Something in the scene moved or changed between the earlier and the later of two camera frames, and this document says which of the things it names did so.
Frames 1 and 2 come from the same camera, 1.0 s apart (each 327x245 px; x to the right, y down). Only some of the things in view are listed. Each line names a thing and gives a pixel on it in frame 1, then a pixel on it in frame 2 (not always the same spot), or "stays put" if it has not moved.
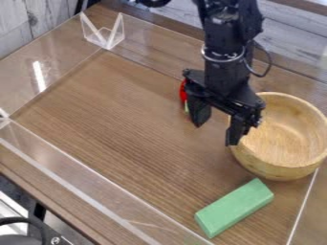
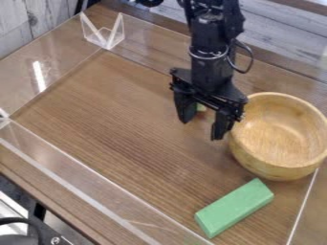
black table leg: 39,211 stays put
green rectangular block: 228,211 stays put
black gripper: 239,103 to 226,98
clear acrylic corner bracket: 104,37 stays put
